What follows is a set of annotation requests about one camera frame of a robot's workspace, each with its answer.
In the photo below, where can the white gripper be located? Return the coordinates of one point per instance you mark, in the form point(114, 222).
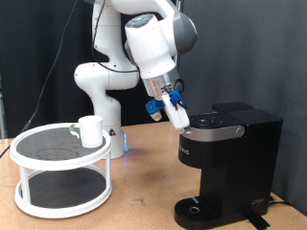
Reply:
point(177, 116)

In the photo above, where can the black Keurig coffee machine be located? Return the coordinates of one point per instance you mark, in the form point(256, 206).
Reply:
point(236, 166)

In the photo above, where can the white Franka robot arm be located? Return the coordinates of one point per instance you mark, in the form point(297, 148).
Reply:
point(150, 48)

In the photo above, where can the grey backdrop cloth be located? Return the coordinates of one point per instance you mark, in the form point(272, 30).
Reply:
point(255, 38)

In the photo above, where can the white two-tier turntable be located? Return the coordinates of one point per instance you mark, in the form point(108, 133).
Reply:
point(60, 163)

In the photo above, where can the black curtain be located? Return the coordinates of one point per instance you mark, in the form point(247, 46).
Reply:
point(25, 48)

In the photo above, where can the grey vertical frame post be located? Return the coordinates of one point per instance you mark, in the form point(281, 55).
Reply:
point(178, 62)

